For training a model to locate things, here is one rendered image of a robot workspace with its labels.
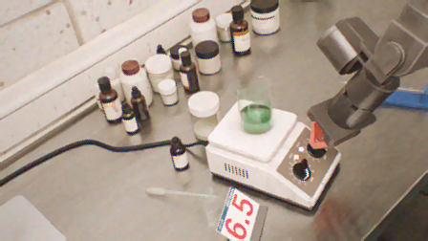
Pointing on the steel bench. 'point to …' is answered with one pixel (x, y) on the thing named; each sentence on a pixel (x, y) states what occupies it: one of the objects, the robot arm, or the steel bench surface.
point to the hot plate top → (231, 138)
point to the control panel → (319, 166)
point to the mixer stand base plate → (26, 223)
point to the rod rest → (408, 99)
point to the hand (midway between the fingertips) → (316, 142)
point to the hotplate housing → (265, 171)
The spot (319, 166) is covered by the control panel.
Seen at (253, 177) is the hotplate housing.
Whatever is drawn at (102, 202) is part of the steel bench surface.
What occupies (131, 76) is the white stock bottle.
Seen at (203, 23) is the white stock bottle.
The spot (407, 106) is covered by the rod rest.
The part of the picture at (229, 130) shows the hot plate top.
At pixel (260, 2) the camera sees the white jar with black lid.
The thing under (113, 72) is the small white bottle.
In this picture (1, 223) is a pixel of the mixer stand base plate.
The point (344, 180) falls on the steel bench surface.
